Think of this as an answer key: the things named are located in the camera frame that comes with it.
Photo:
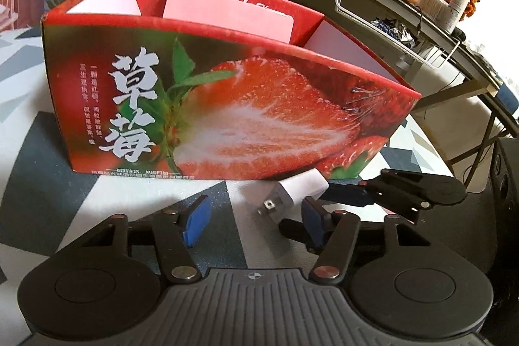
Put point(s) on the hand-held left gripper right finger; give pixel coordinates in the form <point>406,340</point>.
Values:
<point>312,222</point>

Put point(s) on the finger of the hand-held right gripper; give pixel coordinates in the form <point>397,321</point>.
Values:
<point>292,230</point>
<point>348,195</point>

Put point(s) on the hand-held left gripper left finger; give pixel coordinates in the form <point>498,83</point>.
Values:
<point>196,220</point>

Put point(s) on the white charger plug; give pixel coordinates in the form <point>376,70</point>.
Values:
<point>292,192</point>

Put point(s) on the red strawberry print cardboard box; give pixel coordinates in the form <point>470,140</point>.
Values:
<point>243,107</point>

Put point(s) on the pink rectangular case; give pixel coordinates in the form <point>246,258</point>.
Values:
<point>227,15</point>

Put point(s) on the geometric patterned tablecloth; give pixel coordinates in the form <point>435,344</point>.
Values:
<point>101,200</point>

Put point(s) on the blue tissue box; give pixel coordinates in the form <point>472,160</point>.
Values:
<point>509,96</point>

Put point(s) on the cluttered dressing desk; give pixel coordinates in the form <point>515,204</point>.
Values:
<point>458,86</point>

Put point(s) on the blue patterned foil packets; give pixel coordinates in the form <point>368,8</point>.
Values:
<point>391,30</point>

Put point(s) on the clear box of cotton swabs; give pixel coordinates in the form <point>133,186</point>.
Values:
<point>432,5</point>

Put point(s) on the white spray bottle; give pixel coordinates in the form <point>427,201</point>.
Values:
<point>456,9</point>

